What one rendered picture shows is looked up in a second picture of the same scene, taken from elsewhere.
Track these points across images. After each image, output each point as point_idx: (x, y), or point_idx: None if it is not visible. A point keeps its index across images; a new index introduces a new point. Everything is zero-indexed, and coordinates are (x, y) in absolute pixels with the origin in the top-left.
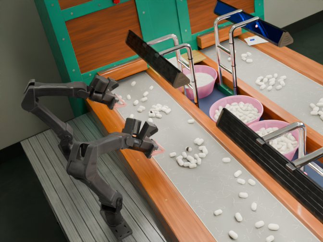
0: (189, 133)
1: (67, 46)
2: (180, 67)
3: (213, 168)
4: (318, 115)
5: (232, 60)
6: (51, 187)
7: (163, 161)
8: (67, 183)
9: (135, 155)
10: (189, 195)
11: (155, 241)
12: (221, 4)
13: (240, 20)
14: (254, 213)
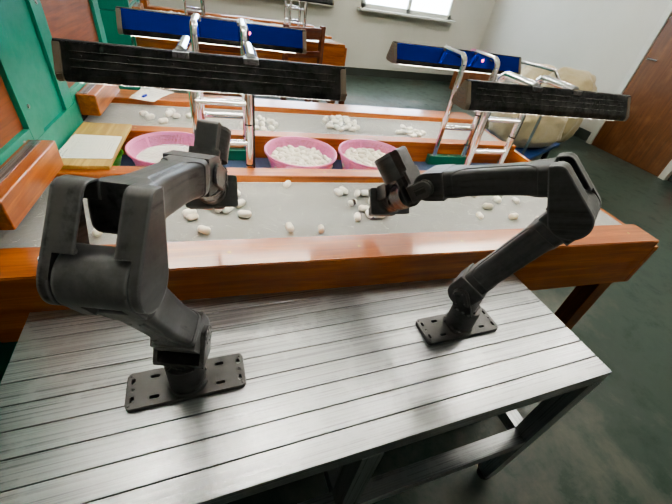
0: (312, 194)
1: None
2: (199, 115)
3: None
4: (344, 130)
5: None
6: (317, 443)
7: (363, 229)
8: (318, 399)
9: (345, 246)
10: (444, 227)
11: (495, 289)
12: (137, 12)
13: (206, 31)
14: (478, 198)
